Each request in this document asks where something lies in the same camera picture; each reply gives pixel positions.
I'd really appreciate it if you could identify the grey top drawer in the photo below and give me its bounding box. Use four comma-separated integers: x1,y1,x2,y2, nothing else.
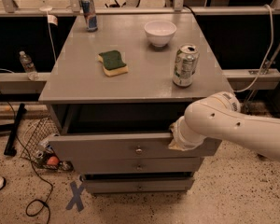
49,133,221,162

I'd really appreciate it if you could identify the white bowl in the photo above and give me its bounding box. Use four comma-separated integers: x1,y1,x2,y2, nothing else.
144,21,177,47

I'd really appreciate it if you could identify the green yellow sponge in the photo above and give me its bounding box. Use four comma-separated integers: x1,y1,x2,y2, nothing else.
98,50,128,77

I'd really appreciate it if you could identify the green silver soda can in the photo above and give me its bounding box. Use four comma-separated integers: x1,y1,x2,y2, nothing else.
173,44,199,87

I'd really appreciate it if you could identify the white lamp with cord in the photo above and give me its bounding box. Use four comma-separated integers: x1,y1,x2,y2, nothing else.
33,0,58,63

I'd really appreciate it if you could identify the grey bottom drawer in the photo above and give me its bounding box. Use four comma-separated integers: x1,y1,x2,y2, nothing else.
83,177,194,194

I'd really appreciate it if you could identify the clear plastic water bottle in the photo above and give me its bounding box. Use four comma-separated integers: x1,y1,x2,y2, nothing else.
20,51,38,81

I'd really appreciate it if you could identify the black metal stand leg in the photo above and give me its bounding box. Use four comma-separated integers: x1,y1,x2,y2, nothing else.
4,104,26,157

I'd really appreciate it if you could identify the blue tape cross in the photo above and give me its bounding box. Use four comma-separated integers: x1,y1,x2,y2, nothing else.
66,181,84,212

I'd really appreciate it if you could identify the black floor cable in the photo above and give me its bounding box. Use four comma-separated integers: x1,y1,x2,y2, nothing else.
0,68,54,224

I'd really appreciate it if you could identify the grey middle drawer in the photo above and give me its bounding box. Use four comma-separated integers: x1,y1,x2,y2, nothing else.
72,158,203,175

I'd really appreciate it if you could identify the wire basket with items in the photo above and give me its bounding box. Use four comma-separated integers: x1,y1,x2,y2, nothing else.
21,118,73,172

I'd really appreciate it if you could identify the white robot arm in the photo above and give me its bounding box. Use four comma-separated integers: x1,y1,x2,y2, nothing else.
168,91,280,162

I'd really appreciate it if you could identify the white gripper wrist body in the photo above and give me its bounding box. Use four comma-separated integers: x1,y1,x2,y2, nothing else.
170,117,205,151

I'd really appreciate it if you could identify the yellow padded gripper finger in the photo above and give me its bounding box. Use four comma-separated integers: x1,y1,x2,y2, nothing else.
168,140,181,151

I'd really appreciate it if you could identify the white hanging cable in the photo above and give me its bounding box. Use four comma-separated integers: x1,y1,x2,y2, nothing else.
232,4,274,93

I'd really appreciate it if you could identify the grey drawer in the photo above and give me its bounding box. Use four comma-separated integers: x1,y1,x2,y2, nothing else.
49,133,221,162
83,177,194,194
72,158,203,175

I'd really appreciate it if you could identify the blue red energy can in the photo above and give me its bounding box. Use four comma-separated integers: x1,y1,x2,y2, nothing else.
81,0,98,32

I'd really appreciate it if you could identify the grey drawer cabinet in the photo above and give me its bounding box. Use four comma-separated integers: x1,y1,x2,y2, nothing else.
39,11,231,183

